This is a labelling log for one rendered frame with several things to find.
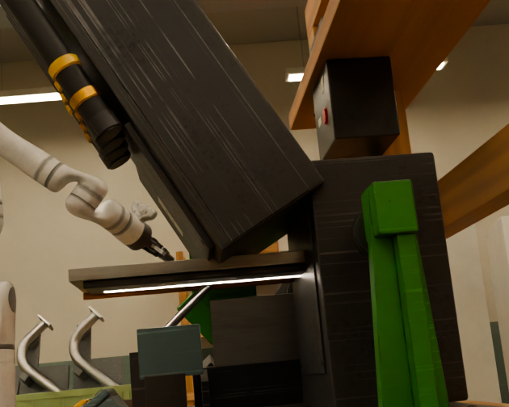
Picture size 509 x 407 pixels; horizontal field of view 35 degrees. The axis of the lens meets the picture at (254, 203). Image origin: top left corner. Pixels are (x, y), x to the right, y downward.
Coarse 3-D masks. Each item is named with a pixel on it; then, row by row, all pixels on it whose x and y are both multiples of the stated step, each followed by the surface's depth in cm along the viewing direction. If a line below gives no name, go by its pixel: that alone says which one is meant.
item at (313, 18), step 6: (312, 0) 211; (318, 0) 202; (324, 0) 199; (306, 6) 220; (312, 6) 212; (318, 6) 203; (324, 6) 203; (306, 12) 221; (312, 12) 212; (318, 12) 206; (324, 12) 206; (306, 18) 222; (312, 18) 213; (318, 18) 209; (306, 24) 222; (312, 24) 214; (318, 24) 213
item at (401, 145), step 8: (312, 32) 214; (312, 40) 215; (400, 96) 164; (400, 104) 164; (400, 112) 164; (400, 120) 163; (400, 128) 163; (400, 136) 162; (408, 136) 163; (392, 144) 162; (400, 144) 162; (408, 144) 162; (392, 152) 162; (400, 152) 162; (408, 152) 162
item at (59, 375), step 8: (40, 336) 255; (32, 344) 251; (32, 352) 251; (32, 360) 249; (40, 368) 248; (48, 368) 248; (56, 368) 247; (64, 368) 247; (48, 376) 246; (56, 376) 246; (64, 376) 246; (24, 384) 245; (32, 384) 245; (64, 384) 244; (24, 392) 244; (32, 392) 243
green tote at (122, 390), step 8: (128, 384) 234; (40, 392) 217; (48, 392) 216; (56, 392) 216; (64, 392) 216; (72, 392) 216; (80, 392) 215; (88, 392) 215; (96, 392) 215; (120, 392) 225; (128, 392) 234; (16, 400) 217; (24, 400) 217; (32, 400) 216; (40, 400) 216; (48, 400) 216; (56, 400) 216; (64, 400) 216; (72, 400) 216; (80, 400) 215
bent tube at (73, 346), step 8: (96, 312) 247; (88, 320) 247; (96, 320) 248; (80, 328) 246; (88, 328) 247; (72, 336) 245; (80, 336) 245; (72, 344) 243; (72, 352) 242; (72, 360) 242; (80, 360) 241; (88, 368) 239; (96, 368) 240; (96, 376) 238; (104, 376) 238; (104, 384) 237; (112, 384) 237
